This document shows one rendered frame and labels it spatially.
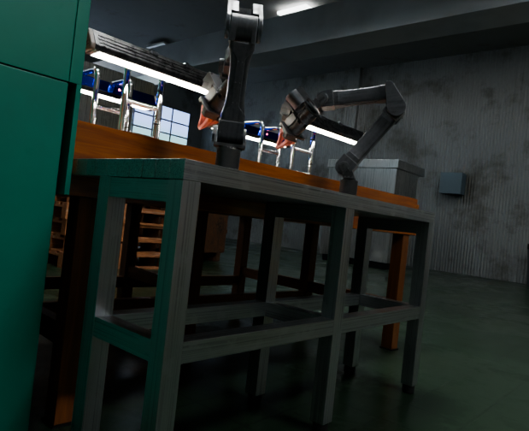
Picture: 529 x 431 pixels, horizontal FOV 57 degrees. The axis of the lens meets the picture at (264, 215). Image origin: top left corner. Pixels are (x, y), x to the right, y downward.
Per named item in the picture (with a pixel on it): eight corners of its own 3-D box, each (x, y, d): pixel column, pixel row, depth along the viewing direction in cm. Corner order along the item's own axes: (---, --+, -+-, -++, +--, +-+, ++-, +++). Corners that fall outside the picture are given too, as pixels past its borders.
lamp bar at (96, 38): (238, 99, 194) (239, 81, 194) (90, 47, 149) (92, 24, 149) (225, 101, 199) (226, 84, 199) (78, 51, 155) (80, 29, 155)
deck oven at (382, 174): (414, 269, 858) (425, 168, 860) (386, 270, 779) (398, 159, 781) (348, 259, 948) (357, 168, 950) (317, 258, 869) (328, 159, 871)
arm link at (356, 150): (331, 167, 170) (395, 94, 165) (332, 169, 176) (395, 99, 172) (344, 179, 168) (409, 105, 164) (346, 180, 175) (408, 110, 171)
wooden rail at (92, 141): (414, 235, 247) (418, 199, 247) (61, 194, 117) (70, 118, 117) (392, 233, 255) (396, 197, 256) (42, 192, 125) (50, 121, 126)
